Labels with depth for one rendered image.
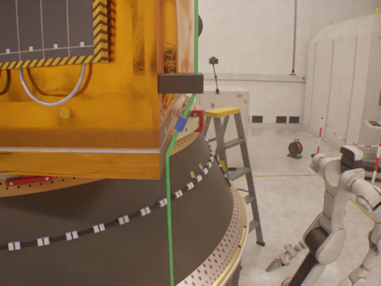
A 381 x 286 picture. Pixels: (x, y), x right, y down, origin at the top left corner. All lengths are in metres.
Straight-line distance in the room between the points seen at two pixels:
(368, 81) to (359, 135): 1.19
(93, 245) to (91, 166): 0.41
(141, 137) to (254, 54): 8.50
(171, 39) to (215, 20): 8.33
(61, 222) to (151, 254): 0.30
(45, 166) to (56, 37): 0.23
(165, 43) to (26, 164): 0.33
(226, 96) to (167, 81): 4.29
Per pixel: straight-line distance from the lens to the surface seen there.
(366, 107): 6.54
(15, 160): 0.55
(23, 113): 0.50
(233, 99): 4.72
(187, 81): 0.41
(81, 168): 0.48
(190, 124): 1.08
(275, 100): 9.13
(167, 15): 0.45
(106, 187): 0.85
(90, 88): 0.43
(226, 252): 1.17
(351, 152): 1.48
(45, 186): 0.83
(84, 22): 0.40
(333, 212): 1.56
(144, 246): 0.90
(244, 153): 2.80
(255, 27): 8.95
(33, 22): 0.43
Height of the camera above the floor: 1.94
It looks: 16 degrees down
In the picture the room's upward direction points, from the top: straight up
